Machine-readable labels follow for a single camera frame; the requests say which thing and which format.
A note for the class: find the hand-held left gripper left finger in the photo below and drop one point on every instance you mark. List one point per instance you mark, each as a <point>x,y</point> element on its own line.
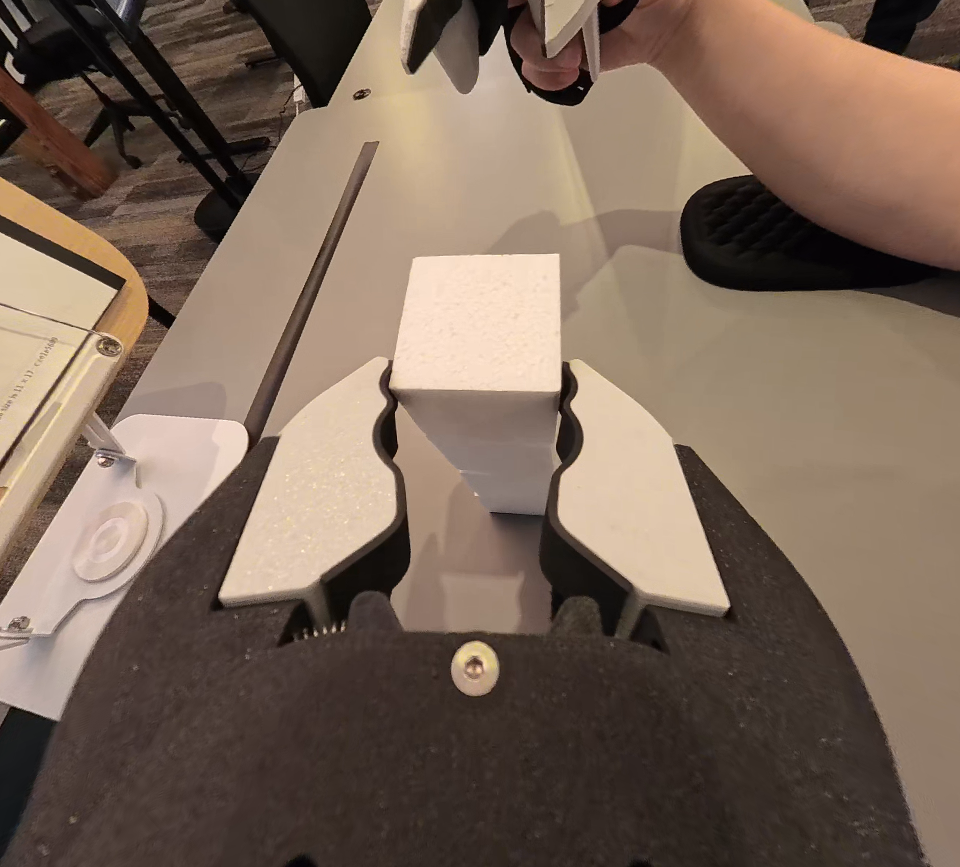
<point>315,507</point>

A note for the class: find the black wrist rest pad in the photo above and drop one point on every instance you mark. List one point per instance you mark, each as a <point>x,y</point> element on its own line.
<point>765,244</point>

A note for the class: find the person's right forearm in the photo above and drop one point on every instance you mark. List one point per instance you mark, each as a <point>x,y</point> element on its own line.
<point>825,117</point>

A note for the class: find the person's right hand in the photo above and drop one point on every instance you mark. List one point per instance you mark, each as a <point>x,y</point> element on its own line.
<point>675,4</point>

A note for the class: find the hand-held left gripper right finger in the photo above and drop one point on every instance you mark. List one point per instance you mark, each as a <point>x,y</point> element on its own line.
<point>637,507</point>

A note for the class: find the printed instruction sheet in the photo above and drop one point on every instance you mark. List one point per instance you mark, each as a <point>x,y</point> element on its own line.
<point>45,297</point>

